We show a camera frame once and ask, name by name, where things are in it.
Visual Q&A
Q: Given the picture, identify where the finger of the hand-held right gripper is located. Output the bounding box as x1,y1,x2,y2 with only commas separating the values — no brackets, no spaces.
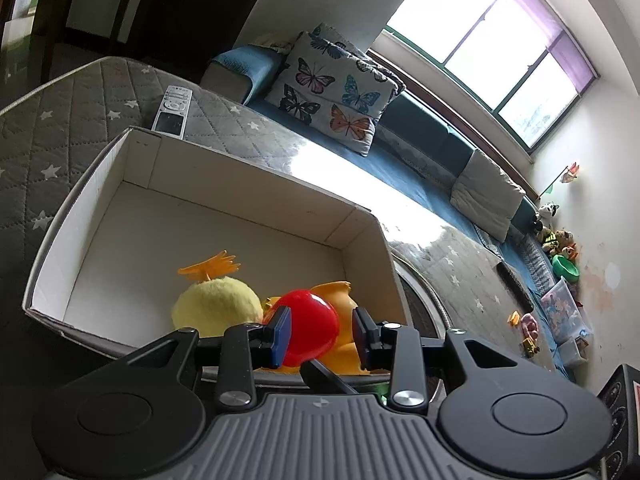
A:
299,359,361,397

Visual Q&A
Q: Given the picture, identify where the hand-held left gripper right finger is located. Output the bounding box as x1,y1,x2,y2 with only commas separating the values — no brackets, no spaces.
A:
352,306,523,416

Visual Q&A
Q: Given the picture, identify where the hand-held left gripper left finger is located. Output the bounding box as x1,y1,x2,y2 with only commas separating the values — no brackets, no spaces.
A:
120,305,293,412

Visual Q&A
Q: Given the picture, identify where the red plastic ball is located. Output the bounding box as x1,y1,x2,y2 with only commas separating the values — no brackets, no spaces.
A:
272,289,341,368

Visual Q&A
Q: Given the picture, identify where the orange rubber duck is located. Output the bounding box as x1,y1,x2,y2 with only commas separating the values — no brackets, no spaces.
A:
262,281,391,377

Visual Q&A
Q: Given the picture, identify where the yellow plush chick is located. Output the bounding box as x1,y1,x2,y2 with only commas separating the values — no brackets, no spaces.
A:
171,249,265,338

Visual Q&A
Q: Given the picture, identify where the grey cardboard box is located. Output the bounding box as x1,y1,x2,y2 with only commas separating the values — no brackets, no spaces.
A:
21,127,414,377

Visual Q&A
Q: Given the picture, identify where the round glass turntable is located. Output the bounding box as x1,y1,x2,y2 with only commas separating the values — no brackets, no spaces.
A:
390,252,454,402

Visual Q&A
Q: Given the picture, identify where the clear plastic storage box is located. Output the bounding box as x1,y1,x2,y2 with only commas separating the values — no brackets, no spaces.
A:
539,277,596,341

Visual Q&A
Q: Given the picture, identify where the green bowl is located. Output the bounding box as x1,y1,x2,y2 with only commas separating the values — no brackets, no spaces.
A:
551,254,581,281

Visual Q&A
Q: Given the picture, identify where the dark remote control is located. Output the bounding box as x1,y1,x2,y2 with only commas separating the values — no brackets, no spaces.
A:
497,262,535,311

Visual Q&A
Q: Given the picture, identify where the pile of plush toys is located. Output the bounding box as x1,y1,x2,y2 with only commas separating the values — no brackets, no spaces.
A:
540,227,579,261

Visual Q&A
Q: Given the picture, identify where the grey sofa cushion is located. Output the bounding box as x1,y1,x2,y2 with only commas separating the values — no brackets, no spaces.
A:
450,148,527,246

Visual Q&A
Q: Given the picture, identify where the panda plush toy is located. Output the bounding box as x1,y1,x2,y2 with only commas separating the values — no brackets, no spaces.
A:
532,202,560,233

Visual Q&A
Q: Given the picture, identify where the blue sofa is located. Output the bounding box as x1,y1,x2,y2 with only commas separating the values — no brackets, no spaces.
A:
200,42,596,378

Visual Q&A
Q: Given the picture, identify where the flower decoration on stick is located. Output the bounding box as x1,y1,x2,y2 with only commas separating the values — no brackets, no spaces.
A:
537,162,581,199

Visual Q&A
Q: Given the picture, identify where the butterfly print pillow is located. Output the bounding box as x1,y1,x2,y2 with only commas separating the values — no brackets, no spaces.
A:
305,22,408,106
264,30,396,157

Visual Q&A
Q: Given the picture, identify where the silver remote control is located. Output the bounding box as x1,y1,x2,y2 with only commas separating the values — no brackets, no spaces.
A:
151,85,194,141

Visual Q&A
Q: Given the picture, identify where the grey quilted star table cover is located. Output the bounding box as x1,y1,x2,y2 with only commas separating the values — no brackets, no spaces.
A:
0,56,566,403

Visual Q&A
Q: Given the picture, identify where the green framed window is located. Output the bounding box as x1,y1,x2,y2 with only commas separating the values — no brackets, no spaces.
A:
370,0,601,151

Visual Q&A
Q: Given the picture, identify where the dark wooden door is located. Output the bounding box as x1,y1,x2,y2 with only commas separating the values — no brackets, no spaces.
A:
125,0,281,78

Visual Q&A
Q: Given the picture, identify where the dark wooden desk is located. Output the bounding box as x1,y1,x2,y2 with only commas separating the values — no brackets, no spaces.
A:
0,0,146,61

